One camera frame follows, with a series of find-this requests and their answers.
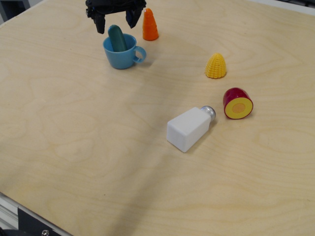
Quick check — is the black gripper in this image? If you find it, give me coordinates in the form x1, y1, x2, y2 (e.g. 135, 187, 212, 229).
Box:
86, 0, 146, 34

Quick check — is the green toy cucumber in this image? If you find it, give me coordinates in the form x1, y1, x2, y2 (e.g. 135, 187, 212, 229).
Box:
108, 25, 127, 52

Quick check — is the blue plastic cup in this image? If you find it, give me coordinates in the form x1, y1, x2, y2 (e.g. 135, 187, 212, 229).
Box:
103, 33, 147, 69

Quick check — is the orange toy carrot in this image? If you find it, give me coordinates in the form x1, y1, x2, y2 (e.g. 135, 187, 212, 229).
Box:
142, 8, 159, 41

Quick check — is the yellow toy corn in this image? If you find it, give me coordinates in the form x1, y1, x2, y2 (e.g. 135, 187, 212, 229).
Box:
205, 53, 226, 79

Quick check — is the white salt shaker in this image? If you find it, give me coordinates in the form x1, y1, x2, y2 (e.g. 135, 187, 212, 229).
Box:
166, 106, 216, 152

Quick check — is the red yellow toy fruit half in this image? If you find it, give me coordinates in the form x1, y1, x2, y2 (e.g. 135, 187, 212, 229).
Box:
223, 88, 253, 119

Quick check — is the aluminium table frame rail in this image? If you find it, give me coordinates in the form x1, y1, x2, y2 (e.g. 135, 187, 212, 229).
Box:
0, 191, 74, 236

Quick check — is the black corner bracket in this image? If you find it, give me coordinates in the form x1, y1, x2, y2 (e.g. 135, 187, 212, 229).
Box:
17, 207, 71, 236

